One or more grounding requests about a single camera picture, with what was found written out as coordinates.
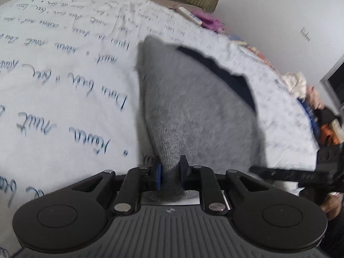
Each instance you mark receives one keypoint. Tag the orange cloth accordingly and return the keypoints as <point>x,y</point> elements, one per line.
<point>328,135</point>

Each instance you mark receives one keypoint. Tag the person's right hand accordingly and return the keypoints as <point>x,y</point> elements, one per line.
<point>333,205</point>

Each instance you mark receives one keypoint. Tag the white crumpled cloth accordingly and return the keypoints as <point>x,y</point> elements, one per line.
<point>294,83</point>

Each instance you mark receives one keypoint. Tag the white wall socket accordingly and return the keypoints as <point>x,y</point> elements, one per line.
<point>305,33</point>

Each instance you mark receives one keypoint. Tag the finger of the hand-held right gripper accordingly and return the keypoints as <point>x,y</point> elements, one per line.
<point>290,175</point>

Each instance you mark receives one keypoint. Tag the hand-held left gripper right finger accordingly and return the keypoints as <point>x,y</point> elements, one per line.
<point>183,174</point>

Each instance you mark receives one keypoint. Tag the dark screen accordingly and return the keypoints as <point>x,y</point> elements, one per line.
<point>336,83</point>

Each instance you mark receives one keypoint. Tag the purple cloth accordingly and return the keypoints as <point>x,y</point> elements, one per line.
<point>212,21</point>

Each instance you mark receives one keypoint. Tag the pink cloth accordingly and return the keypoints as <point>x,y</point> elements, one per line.
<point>314,98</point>

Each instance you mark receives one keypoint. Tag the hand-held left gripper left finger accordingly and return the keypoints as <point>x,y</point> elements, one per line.
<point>158,176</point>

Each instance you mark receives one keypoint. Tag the white remote control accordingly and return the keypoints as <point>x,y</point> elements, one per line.
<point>189,14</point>

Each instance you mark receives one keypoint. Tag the navy and grey sock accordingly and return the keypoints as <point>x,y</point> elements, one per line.
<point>193,123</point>

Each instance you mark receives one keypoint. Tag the black bag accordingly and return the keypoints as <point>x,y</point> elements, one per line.
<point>326,117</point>

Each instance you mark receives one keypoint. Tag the white script-printed blanket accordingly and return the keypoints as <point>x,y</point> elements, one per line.
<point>67,86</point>

